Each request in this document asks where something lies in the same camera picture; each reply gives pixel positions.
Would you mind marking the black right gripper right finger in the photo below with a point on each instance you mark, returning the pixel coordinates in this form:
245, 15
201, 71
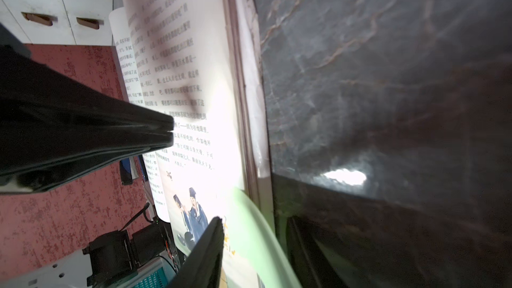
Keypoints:
306, 258

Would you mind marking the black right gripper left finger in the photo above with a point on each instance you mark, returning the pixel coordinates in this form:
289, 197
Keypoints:
203, 266

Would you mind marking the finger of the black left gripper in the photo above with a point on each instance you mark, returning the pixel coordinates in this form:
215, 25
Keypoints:
34, 93
44, 161

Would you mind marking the green sticky note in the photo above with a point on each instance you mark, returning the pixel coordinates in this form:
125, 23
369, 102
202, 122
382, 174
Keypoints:
260, 244

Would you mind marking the children's book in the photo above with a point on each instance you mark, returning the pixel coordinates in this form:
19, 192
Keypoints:
199, 62

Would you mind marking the teal plastic basket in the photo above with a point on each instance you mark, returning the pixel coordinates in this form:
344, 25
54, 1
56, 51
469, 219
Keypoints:
157, 279

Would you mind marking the white three-drawer cabinet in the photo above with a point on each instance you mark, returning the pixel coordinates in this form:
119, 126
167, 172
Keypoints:
65, 29

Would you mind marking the brown middle drawer handle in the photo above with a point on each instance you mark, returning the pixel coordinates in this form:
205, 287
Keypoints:
38, 18

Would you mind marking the brown drawer handle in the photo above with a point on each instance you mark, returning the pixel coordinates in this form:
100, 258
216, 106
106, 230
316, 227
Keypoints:
38, 18
89, 23

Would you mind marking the brown bottom drawer handle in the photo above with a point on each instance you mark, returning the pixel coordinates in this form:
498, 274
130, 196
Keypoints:
89, 23

